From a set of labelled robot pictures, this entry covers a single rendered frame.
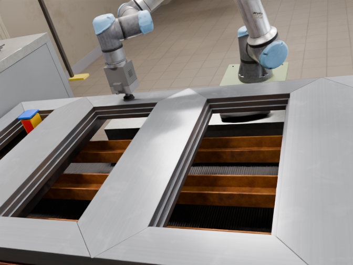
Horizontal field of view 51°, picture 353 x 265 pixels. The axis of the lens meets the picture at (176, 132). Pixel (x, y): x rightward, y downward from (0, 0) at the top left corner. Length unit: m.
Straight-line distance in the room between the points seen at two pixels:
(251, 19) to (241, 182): 0.61
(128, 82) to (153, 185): 0.51
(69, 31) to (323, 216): 4.24
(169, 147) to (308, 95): 0.44
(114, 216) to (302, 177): 0.43
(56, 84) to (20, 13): 2.28
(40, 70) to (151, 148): 1.00
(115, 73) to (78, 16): 3.64
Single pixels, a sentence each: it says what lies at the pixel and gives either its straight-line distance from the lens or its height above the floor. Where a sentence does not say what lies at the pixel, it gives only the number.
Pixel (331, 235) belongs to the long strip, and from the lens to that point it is 0.73.
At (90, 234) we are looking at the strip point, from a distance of 0.85.
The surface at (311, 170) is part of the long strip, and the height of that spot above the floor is 0.87.
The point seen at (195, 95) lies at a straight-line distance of 1.27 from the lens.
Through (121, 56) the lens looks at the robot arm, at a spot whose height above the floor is 1.04.
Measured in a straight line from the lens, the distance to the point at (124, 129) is 1.59.
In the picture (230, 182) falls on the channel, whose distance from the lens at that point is 1.11.
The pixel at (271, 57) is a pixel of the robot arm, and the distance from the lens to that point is 1.46.
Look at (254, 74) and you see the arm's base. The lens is 1.63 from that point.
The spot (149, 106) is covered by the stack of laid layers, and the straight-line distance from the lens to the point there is 1.31.
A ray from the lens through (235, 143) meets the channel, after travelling 1.27.
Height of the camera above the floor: 1.41
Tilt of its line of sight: 30 degrees down
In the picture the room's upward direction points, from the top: 15 degrees counter-clockwise
